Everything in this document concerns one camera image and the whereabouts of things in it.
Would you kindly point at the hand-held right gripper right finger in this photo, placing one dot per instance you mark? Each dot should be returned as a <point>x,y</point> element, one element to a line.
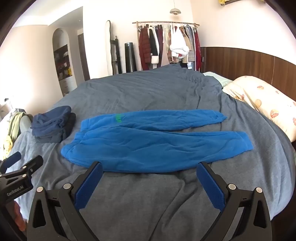
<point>211,187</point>

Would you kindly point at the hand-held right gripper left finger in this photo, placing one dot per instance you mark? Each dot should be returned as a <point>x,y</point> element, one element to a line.
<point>89,185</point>

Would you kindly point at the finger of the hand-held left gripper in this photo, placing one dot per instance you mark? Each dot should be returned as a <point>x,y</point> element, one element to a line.
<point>12,158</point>
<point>32,163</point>

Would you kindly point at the blue pants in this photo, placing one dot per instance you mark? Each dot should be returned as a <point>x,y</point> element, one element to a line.
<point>150,148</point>

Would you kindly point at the person's left hand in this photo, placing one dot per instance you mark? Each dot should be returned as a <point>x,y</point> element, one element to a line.
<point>19,217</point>

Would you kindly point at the pile of yellow-green clothes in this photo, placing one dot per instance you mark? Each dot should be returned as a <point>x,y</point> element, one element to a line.
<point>13,125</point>

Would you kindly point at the folded black garment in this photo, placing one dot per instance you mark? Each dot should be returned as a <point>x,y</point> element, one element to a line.
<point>68,129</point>

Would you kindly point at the stack of folded dark clothes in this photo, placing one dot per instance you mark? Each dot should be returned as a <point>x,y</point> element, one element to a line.
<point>52,117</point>

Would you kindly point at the cream floral pillow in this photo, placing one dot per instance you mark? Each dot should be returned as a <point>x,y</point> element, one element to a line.
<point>261,97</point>

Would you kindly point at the grey blanket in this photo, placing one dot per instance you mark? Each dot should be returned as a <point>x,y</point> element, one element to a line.
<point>161,92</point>

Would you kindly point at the light green pillow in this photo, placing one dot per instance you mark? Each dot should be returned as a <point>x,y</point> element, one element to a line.
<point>217,78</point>

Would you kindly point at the brown door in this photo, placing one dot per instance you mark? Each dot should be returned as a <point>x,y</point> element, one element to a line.
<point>83,58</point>

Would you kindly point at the wooden headboard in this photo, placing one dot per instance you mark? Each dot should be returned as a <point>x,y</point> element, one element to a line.
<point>242,62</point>

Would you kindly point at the black ladder shelf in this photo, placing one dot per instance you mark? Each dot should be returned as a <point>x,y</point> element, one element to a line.
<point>115,55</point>

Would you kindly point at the black cylinder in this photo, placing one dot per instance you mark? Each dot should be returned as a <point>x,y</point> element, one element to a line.
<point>130,58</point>

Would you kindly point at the row of hanging clothes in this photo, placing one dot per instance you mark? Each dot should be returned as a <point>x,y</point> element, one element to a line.
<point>161,46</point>

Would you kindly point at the wooden clothes rack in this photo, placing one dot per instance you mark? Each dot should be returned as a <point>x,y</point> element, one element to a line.
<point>161,23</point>

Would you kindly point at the ceiling pendant lamp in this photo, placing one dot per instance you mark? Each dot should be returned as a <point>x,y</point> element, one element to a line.
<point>175,10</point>

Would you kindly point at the yellow object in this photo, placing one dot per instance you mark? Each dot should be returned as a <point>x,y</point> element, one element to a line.
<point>224,1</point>

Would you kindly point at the arched wall shelf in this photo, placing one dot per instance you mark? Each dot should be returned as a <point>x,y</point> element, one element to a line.
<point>62,62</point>

